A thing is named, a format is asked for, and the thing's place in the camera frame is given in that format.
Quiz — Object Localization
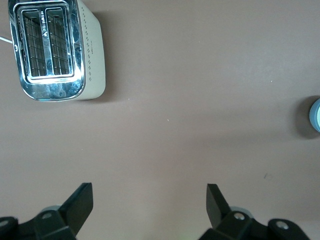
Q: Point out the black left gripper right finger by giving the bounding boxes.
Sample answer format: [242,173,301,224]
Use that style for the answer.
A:
[198,183,311,240]

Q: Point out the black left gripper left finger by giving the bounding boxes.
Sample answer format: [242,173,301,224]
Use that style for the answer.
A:
[0,182,94,240]

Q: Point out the blue bowl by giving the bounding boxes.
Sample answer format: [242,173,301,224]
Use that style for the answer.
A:
[309,97,320,133]

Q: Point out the beige chrome toaster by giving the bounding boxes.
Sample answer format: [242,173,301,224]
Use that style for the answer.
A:
[8,0,107,102]

